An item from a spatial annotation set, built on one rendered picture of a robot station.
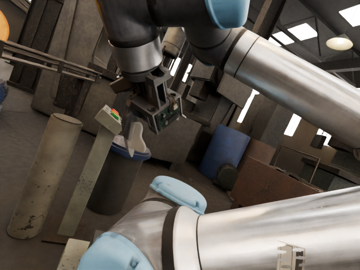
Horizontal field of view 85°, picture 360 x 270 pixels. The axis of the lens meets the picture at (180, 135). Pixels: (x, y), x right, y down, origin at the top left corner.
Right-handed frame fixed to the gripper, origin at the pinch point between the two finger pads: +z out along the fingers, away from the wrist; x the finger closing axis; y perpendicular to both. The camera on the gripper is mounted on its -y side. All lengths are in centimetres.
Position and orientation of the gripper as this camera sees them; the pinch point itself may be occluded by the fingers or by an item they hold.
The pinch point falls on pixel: (154, 135)
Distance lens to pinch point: 48.9
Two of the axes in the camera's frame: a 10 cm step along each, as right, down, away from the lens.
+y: 7.3, 4.8, -4.9
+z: 0.8, 6.5, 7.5
